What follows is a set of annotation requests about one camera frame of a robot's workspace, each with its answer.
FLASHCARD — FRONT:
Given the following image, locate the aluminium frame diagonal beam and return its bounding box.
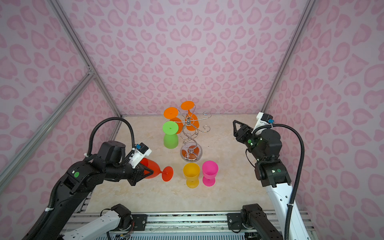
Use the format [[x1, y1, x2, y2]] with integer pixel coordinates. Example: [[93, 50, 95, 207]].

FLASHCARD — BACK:
[[1, 71, 95, 192]]

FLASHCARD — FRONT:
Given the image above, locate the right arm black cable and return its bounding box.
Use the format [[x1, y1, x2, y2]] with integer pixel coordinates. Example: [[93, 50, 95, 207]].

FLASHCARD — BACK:
[[253, 123, 306, 240]]

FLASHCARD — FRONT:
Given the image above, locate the yellow plastic wine glass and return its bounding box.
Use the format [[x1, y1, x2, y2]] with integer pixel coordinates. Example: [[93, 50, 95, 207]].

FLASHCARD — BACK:
[[183, 163, 200, 189]]

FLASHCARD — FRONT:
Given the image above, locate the orange wine glass left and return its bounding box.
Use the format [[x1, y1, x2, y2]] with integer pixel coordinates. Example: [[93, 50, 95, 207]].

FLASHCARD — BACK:
[[164, 107, 184, 134]]

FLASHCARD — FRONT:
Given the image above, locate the chrome wine glass rack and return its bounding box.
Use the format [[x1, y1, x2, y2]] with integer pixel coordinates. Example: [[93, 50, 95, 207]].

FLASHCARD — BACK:
[[179, 105, 212, 163]]

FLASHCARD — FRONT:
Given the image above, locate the red plastic wine glass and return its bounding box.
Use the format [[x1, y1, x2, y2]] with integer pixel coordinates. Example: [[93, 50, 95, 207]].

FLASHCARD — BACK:
[[141, 158, 174, 182]]

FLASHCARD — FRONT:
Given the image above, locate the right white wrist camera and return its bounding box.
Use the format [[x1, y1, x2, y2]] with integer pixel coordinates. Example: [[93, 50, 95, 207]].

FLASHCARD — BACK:
[[253, 112, 275, 135]]

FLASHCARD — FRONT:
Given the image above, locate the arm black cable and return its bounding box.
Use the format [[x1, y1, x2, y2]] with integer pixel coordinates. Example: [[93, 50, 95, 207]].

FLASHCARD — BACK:
[[253, 123, 306, 240], [25, 116, 136, 240]]

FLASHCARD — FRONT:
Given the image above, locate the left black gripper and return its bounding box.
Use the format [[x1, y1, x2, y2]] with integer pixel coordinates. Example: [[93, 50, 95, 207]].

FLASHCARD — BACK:
[[107, 159, 157, 185]]

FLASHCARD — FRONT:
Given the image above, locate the orange wine glass rear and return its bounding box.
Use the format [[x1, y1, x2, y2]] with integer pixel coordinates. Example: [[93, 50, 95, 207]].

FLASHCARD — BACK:
[[181, 101, 200, 132]]

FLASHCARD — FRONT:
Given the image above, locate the orange wine glass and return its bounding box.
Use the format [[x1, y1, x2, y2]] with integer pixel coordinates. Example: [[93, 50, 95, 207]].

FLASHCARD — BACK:
[[164, 107, 184, 134], [181, 101, 200, 132]]

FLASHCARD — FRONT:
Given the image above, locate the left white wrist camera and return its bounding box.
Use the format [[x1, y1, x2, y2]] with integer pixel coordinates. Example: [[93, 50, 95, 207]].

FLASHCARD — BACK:
[[129, 143, 152, 169]]

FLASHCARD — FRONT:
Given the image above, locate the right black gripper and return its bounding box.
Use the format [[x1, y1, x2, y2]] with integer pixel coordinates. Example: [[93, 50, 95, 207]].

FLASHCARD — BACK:
[[232, 119, 266, 162]]

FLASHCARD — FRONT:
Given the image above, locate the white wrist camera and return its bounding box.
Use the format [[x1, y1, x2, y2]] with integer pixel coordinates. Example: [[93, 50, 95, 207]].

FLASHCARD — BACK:
[[129, 143, 152, 169], [253, 112, 275, 135]]

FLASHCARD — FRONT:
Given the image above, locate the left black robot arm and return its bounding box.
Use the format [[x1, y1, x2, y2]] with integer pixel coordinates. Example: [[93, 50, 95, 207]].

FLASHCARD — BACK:
[[24, 141, 153, 240]]

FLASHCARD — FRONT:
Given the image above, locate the aluminium frame right post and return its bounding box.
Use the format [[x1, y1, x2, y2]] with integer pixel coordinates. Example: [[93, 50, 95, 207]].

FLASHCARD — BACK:
[[261, 0, 319, 113]]

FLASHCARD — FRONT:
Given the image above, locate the pink plastic wine glass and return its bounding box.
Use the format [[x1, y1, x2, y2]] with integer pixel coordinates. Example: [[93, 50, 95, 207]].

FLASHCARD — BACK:
[[202, 161, 219, 187]]

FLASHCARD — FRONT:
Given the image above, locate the aluminium frame left post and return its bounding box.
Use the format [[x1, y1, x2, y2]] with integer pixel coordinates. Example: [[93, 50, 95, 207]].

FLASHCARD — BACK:
[[47, 0, 123, 117]]

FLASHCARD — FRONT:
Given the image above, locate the green plastic wine glass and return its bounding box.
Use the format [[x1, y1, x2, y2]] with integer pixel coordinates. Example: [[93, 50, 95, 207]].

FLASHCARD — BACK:
[[163, 121, 179, 149]]

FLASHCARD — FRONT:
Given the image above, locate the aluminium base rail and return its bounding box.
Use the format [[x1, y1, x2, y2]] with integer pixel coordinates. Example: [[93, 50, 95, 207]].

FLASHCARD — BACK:
[[55, 209, 319, 240]]

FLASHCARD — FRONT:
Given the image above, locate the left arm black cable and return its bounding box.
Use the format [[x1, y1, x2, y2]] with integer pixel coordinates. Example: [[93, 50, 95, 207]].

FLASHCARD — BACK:
[[25, 116, 136, 240]]

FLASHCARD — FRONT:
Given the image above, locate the aluminium frame post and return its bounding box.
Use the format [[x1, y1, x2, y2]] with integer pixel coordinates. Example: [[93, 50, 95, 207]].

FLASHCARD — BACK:
[[47, 0, 123, 117], [261, 0, 319, 113]]

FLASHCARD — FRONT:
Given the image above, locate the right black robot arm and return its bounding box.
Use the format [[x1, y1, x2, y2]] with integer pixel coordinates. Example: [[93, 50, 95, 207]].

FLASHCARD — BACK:
[[233, 120, 310, 240]]

